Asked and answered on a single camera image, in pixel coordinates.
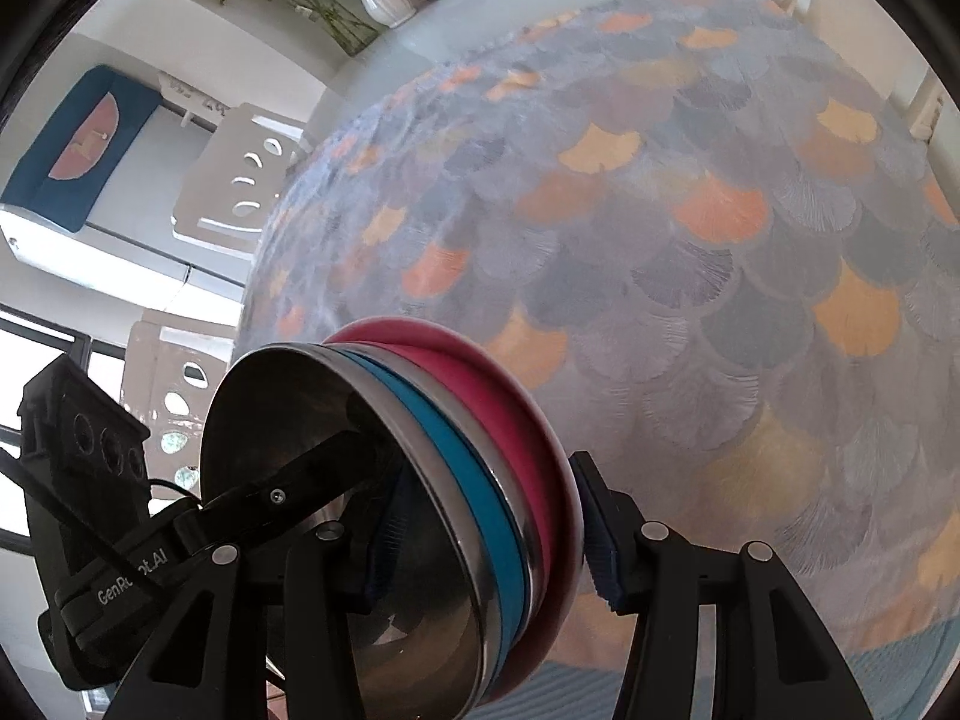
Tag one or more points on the blue and pink floor mat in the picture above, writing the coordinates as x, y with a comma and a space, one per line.
75, 142

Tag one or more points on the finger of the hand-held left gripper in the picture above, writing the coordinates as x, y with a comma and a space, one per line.
300, 476

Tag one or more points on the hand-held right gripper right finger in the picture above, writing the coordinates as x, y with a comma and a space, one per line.
600, 540

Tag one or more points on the fan-patterned grey orange tablecloth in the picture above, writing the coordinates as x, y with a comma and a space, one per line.
675, 277

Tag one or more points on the blue steel-lined bowl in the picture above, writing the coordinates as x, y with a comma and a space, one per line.
439, 592

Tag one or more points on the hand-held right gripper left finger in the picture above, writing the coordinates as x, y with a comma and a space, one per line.
386, 540

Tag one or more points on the magenta steel-lined bowl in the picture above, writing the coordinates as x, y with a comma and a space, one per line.
480, 405

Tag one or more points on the pale pink bowl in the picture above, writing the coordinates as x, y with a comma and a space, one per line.
561, 615

